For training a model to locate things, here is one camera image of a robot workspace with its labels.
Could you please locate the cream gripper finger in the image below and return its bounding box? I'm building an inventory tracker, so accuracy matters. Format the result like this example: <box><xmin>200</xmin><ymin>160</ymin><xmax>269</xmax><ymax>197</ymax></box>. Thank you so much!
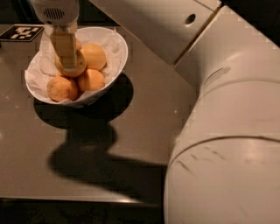
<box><xmin>50</xmin><ymin>25</ymin><xmax>77</xmax><ymax>72</ymax></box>

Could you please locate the white bowl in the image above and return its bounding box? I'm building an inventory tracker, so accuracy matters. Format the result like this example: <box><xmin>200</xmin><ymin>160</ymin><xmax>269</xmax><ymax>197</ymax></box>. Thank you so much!
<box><xmin>25</xmin><ymin>26</ymin><xmax>129</xmax><ymax>109</ymax></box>

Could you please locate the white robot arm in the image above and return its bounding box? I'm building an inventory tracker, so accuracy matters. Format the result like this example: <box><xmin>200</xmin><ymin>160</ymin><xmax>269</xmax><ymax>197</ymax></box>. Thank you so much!
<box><xmin>90</xmin><ymin>0</ymin><xmax>280</xmax><ymax>224</ymax></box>

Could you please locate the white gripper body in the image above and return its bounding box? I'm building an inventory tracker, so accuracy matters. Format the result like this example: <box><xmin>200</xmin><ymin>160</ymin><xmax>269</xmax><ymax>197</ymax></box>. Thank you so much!
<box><xmin>30</xmin><ymin>0</ymin><xmax>80</xmax><ymax>26</ymax></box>

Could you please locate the orange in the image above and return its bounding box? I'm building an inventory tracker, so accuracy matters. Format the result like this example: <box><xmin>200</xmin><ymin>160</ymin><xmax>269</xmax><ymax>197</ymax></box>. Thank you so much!
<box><xmin>47</xmin><ymin>76</ymin><xmax>79</xmax><ymax>102</ymax></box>
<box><xmin>80</xmin><ymin>43</ymin><xmax>107</xmax><ymax>71</ymax></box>
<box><xmin>55</xmin><ymin>50</ymin><xmax>87</xmax><ymax>78</ymax></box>
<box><xmin>77</xmin><ymin>69</ymin><xmax>105</xmax><ymax>92</ymax></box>
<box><xmin>75</xmin><ymin>39</ymin><xmax>82</xmax><ymax>51</ymax></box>

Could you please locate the black white fiducial marker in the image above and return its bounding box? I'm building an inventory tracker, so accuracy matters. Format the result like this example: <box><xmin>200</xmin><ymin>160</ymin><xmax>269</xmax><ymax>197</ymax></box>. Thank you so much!
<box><xmin>0</xmin><ymin>24</ymin><xmax>44</xmax><ymax>42</ymax></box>

